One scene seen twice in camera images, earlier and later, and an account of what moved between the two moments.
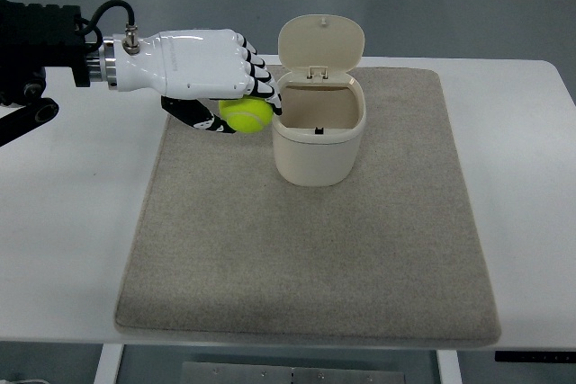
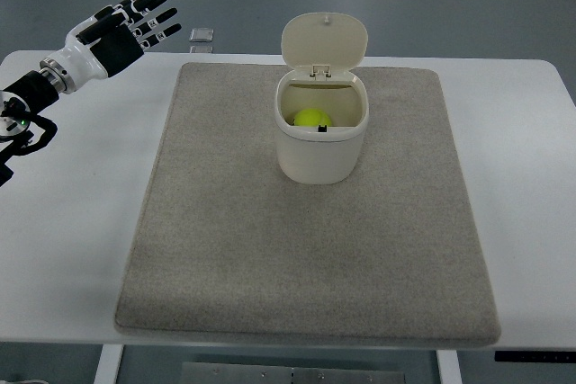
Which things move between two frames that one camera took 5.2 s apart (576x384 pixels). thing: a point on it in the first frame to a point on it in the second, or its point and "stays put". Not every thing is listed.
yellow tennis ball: [248, 115] to [312, 117]
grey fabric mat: [225, 247] stays put
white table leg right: [449, 367] stays put
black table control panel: [535, 356] stays put
